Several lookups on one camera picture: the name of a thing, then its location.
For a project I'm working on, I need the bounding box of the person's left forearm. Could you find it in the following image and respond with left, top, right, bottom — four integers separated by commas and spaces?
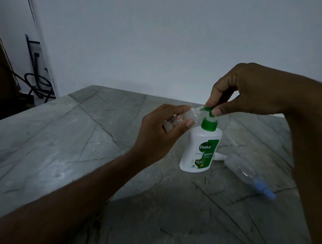
0, 150, 149, 244

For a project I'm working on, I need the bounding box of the brown wooden door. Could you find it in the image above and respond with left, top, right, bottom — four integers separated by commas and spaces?
0, 38, 20, 119

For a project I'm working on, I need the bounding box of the dark box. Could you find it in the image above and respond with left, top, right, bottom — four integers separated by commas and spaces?
19, 91, 35, 106

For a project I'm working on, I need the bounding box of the black coiled hose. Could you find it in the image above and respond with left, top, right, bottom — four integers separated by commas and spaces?
24, 73, 55, 100

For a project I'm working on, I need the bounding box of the person's right hand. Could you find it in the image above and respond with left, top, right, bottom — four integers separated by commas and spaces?
204, 63, 293, 117

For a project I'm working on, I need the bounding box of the person's left hand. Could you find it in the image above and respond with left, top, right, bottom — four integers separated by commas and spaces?
130, 103, 196, 168

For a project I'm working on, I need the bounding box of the thin black cable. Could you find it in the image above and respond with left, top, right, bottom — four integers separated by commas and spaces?
0, 63, 35, 90

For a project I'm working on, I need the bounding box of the small clear bottle red label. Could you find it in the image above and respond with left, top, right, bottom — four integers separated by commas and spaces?
163, 105, 206, 134

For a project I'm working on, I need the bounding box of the small clear bottle blue cap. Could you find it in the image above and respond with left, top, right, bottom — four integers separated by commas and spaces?
223, 154, 277, 200

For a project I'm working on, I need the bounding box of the person's right forearm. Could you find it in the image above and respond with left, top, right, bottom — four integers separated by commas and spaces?
284, 73, 322, 244

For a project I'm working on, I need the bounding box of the white green hand sanitizer bottle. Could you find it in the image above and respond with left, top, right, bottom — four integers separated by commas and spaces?
179, 107, 223, 173

